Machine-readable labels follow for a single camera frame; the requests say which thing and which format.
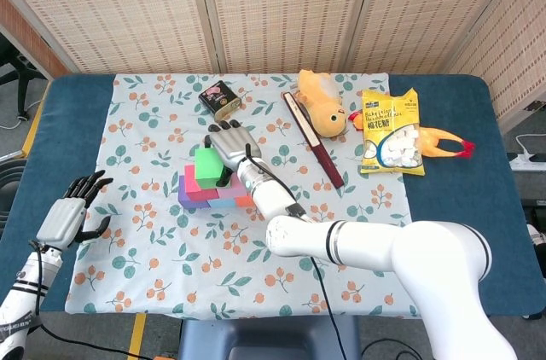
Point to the grey ribbed round bin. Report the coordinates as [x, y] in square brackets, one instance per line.
[10, 181]

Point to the woven bamboo screen panel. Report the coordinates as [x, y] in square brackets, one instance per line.
[426, 10]
[512, 48]
[286, 10]
[119, 10]

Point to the rubber chicken toy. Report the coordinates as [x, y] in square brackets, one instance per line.
[439, 142]

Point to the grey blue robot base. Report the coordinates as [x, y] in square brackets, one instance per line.
[268, 334]

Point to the black office chair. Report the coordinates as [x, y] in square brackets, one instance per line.
[21, 74]

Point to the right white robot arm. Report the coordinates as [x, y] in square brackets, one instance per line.
[384, 245]

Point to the white power strip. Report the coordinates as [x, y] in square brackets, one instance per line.
[522, 162]

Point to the blue table cover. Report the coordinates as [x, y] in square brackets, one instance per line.
[72, 121]

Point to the yellow marshmallow bag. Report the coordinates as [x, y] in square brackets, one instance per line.
[390, 134]

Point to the brown wooden board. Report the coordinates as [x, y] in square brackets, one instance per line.
[25, 31]

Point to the floral print tablecloth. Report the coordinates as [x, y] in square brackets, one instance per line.
[239, 274]

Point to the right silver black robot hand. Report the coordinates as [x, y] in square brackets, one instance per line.
[234, 144]

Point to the pink foam cube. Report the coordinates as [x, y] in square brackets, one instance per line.
[236, 192]

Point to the light blue foam cube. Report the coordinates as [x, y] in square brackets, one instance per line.
[222, 203]

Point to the red foam cube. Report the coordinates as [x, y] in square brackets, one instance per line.
[189, 185]

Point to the purple foam cube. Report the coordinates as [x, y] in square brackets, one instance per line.
[182, 198]

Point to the yellow plush chick toy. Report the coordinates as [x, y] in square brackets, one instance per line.
[326, 114]

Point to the green foam cube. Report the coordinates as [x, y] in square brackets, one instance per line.
[209, 168]

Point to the black metal tin can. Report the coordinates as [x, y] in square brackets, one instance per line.
[218, 100]

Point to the dark red folded fan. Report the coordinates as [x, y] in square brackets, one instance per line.
[313, 140]

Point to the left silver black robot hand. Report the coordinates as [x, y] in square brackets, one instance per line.
[59, 221]

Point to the orange foam cube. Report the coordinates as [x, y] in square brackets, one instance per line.
[245, 201]

